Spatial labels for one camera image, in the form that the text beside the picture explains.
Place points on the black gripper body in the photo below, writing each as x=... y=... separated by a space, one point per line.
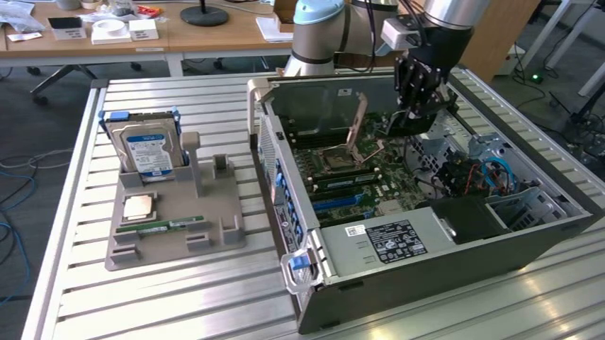
x=444 y=46

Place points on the black graphics card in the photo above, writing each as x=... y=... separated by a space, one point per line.
x=409 y=125

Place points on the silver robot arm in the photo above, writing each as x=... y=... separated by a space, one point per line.
x=317 y=39

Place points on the wooden cabinet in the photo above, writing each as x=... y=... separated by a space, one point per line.
x=501 y=35

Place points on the white floor device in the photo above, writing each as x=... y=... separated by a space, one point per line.
x=513 y=62

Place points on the perforated metal drive cage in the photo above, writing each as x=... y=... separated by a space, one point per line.
x=428 y=148

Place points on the copper socket cover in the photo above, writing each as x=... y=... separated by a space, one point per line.
x=373 y=153

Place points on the green motherboard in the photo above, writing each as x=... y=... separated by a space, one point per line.
x=397 y=166

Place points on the CPU socket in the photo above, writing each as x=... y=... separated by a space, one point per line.
x=333 y=161

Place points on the black case latch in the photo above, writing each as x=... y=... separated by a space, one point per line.
x=281 y=136

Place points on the brown cardboard box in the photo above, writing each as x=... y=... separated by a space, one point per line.
x=284 y=12

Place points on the white paper stack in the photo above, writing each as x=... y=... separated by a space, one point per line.
x=271 y=32

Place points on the PCIe expansion slot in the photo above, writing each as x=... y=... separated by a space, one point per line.
x=338 y=203

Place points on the grey metal disk bay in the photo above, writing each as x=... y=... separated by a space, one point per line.
x=544 y=207

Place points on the grey power supply unit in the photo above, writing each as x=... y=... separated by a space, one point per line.
x=350 y=248

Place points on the black lamp base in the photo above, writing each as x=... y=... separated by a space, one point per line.
x=203 y=17

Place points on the open grey PC case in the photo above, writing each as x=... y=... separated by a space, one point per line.
x=425 y=283

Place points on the blue case release tab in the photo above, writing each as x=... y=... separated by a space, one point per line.
x=298 y=263

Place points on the hard disk blue caddy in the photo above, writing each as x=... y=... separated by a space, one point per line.
x=146 y=152

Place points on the white labelled box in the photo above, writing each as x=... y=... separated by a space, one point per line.
x=143 y=30

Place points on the red packet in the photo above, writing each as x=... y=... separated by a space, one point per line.
x=149 y=11

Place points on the flat white box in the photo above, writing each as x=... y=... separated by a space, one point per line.
x=114 y=39

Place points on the dark pouch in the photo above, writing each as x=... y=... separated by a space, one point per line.
x=122 y=8

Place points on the white tape roll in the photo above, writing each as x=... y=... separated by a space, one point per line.
x=107 y=26

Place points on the copper CPU chip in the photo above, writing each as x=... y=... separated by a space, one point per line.
x=137 y=207

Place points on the grey parts rack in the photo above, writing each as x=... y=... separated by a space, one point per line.
x=166 y=248

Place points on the small beige roll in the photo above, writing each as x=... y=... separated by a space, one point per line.
x=90 y=3

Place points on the white box black lid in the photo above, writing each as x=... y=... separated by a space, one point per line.
x=68 y=33

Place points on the grey cup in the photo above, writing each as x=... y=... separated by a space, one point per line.
x=68 y=4

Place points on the black office chair base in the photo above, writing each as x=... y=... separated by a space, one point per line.
x=40 y=100

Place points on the red white card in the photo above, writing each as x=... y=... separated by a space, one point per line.
x=23 y=37

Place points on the clear plastic bag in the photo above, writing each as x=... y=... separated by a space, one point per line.
x=19 y=17

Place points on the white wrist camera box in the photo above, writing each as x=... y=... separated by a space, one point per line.
x=397 y=32

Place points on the wooden desk white frame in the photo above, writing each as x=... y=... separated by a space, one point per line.
x=71 y=47

